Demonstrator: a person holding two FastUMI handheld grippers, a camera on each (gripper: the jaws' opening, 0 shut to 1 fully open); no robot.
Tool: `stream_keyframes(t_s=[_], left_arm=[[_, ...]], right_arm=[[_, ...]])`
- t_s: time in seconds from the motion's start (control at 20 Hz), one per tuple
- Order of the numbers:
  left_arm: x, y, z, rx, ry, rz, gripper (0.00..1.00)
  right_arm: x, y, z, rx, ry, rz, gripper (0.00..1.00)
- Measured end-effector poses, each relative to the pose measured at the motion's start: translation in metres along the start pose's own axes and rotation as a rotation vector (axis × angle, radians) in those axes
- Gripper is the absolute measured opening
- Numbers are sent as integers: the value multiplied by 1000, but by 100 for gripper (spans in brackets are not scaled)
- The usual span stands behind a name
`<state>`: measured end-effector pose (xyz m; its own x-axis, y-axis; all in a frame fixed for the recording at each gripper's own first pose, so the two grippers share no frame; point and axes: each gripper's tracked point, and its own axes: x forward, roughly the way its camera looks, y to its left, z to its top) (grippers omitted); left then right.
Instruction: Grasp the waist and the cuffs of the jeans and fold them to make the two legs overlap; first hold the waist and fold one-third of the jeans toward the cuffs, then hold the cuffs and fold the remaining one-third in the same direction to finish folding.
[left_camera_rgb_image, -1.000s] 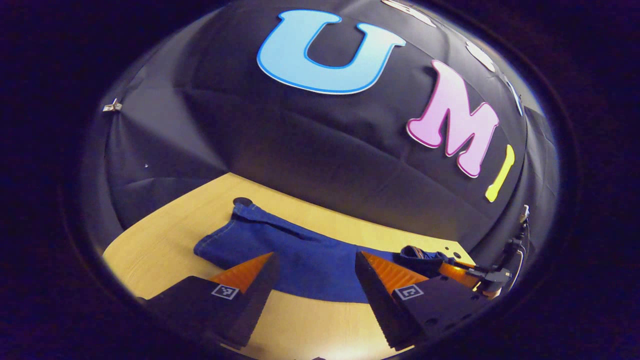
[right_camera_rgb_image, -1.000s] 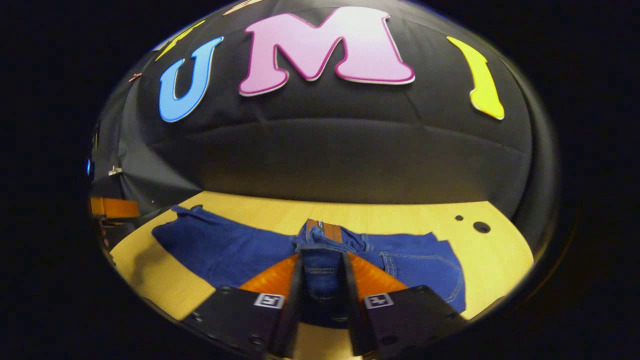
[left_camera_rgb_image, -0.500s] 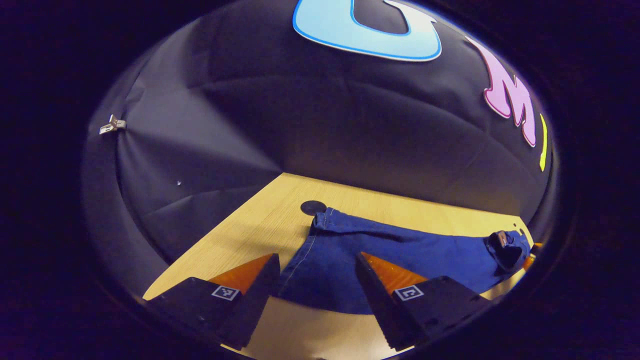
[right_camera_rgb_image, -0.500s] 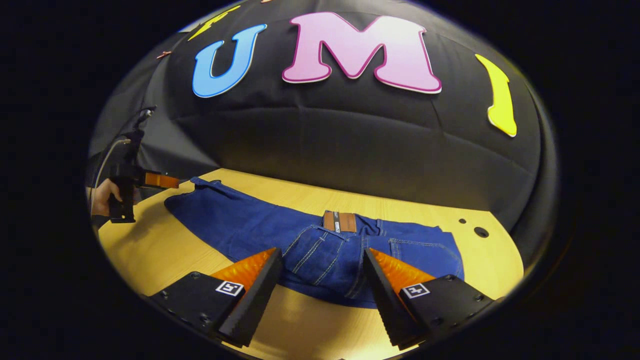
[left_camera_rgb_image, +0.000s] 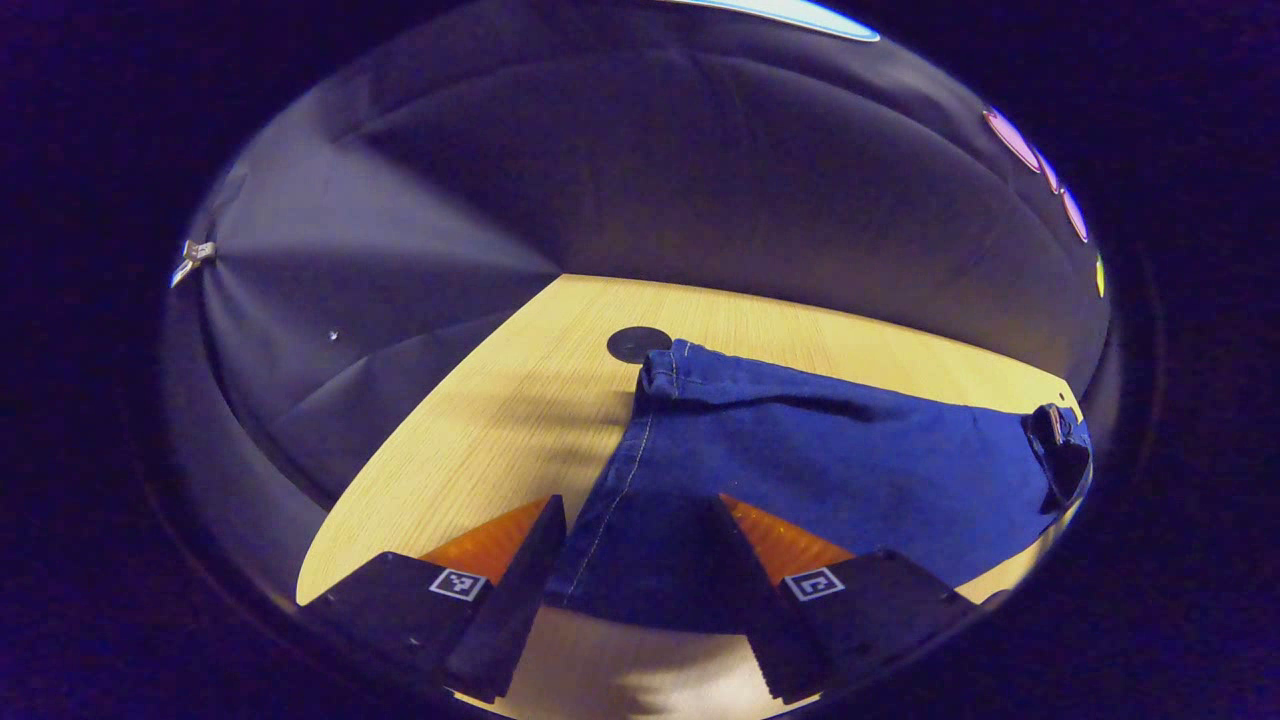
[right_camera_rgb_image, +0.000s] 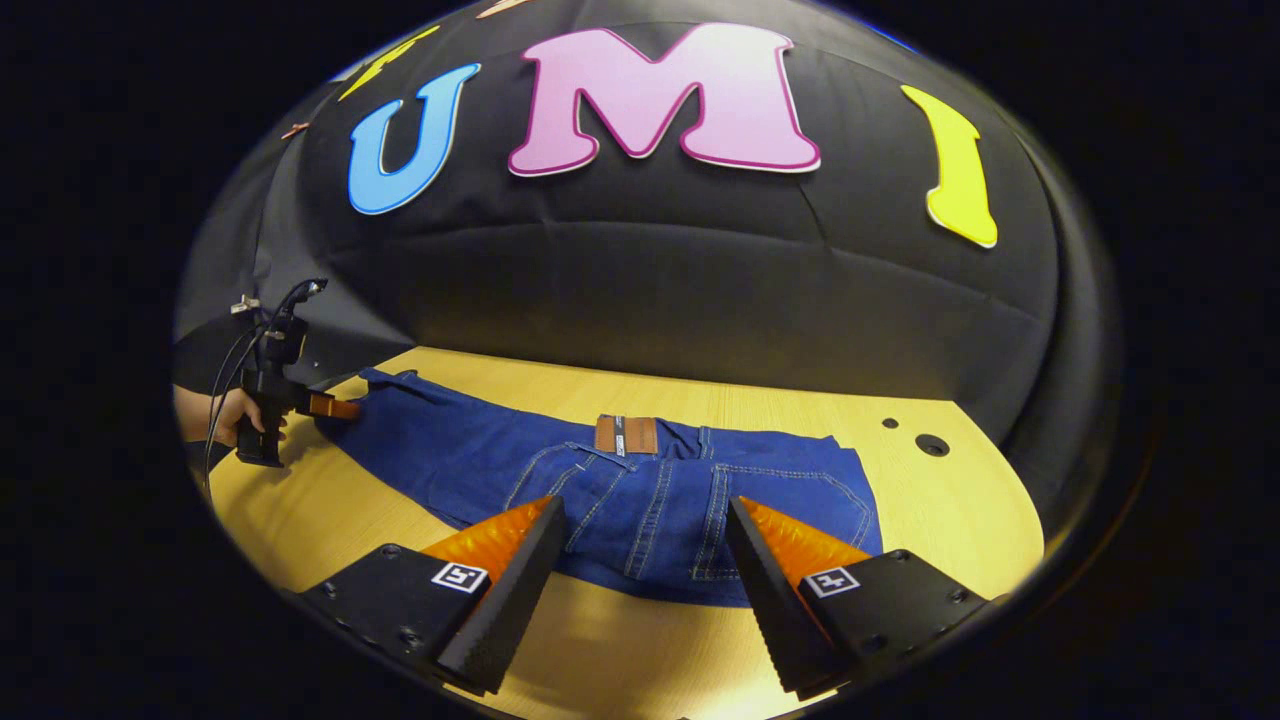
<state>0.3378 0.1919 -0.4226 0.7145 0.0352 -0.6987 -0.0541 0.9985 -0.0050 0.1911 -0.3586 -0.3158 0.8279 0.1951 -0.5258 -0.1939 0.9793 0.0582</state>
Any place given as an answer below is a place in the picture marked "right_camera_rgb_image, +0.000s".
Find black backdrop cloth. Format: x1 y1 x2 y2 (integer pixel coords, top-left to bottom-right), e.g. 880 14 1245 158
175 0 1121 521

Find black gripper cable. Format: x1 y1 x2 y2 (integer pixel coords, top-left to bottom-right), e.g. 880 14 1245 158
203 318 271 481

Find blue jeans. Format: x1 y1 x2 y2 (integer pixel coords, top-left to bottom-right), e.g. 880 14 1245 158
318 368 885 609

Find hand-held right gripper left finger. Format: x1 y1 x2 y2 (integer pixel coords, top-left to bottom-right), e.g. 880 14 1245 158
300 495 567 698

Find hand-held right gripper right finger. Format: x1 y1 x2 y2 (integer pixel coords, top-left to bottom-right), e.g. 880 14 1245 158
725 495 1001 701

